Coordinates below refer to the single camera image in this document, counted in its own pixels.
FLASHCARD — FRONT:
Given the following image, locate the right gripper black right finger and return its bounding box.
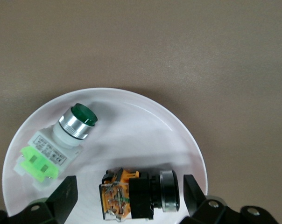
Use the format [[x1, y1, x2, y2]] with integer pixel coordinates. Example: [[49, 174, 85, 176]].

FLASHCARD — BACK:
[[180, 174, 240, 224]]

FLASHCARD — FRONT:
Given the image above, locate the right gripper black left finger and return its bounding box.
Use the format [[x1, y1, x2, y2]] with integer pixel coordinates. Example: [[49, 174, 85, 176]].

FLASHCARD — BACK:
[[9, 175, 78, 224]]

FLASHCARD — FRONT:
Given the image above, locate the orange and black push-button switch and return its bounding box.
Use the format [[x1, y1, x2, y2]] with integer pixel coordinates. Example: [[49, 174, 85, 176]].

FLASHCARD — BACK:
[[99, 168, 180, 221]]

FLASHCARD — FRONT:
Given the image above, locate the pink round plate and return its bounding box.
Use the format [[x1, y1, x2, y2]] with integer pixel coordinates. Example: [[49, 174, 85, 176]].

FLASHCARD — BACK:
[[2, 87, 208, 224]]

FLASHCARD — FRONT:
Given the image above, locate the green push-button switch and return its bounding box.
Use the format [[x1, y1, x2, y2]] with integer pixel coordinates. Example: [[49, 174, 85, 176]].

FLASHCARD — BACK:
[[14, 103, 99, 191]]

